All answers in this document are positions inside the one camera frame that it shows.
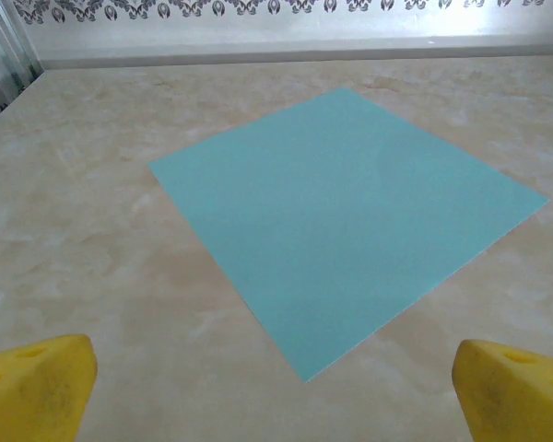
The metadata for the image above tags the teal cloth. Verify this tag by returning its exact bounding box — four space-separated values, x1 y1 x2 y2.
147 87 551 385

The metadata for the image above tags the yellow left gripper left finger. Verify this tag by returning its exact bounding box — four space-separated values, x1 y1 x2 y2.
0 334 99 442

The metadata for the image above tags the aluminium frame post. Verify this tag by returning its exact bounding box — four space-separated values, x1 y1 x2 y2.
0 0 43 100

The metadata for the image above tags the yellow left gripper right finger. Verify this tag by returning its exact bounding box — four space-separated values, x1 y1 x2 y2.
452 338 553 442

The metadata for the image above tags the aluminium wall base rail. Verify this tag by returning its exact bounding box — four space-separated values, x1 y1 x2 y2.
35 39 553 71

